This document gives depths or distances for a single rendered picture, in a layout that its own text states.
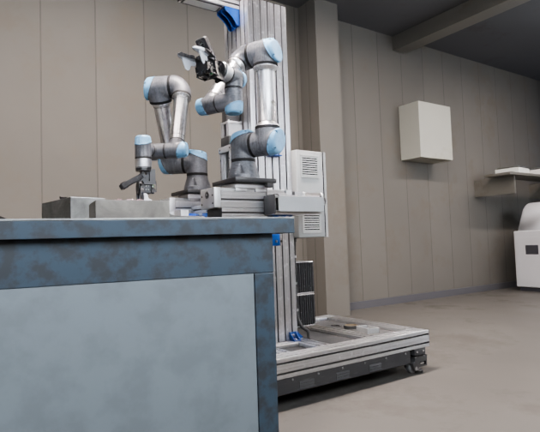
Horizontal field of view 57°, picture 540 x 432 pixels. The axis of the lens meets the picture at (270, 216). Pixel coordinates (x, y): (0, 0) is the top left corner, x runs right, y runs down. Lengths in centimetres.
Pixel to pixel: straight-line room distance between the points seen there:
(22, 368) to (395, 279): 515
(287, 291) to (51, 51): 264
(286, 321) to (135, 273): 167
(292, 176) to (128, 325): 176
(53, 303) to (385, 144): 519
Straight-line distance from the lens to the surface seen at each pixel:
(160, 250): 107
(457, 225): 684
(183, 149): 241
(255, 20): 279
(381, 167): 584
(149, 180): 237
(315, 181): 271
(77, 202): 173
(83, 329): 105
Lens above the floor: 74
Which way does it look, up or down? 3 degrees up
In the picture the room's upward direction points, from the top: 2 degrees counter-clockwise
